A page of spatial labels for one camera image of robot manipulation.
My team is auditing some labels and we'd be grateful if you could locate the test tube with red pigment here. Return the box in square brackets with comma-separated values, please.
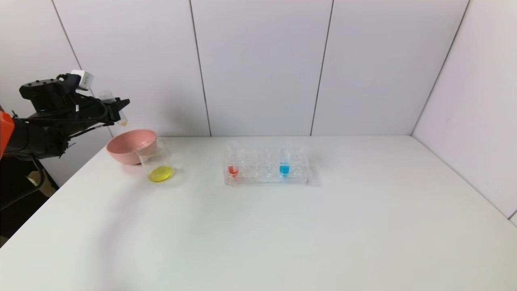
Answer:
[227, 141, 240, 179]

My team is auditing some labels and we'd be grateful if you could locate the test tube with yellow pigment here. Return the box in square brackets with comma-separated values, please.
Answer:
[98, 91, 128, 127]

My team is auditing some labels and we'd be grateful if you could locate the test tube with blue pigment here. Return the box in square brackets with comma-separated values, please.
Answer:
[279, 141, 292, 178]

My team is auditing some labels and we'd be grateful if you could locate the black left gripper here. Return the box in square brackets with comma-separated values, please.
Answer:
[76, 95, 130, 127]

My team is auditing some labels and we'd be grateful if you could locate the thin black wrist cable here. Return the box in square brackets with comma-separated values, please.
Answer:
[16, 91, 112, 127]

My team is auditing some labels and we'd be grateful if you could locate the clear plastic test tube rack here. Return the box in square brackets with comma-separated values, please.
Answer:
[223, 146, 311, 186]

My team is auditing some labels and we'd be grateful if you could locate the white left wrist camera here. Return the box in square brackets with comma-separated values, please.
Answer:
[71, 70, 95, 91]

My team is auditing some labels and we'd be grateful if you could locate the clear glass beaker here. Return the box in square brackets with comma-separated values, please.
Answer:
[136, 140, 177, 183]

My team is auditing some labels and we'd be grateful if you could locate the pink bowl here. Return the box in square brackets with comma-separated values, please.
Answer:
[107, 129, 158, 165]

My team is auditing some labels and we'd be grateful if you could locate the black background furniture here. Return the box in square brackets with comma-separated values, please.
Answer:
[0, 158, 61, 248]

